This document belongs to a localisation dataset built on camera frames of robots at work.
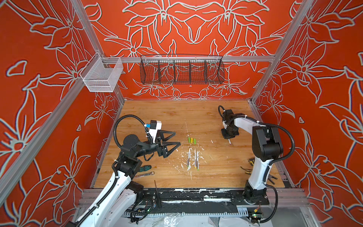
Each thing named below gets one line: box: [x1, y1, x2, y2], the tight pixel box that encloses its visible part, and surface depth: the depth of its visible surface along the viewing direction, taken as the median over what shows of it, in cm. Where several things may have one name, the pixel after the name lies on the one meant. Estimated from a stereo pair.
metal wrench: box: [134, 171, 156, 179], surface depth 83 cm
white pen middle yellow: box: [194, 148, 197, 169], surface depth 88 cm
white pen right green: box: [196, 150, 199, 171], surface depth 88 cm
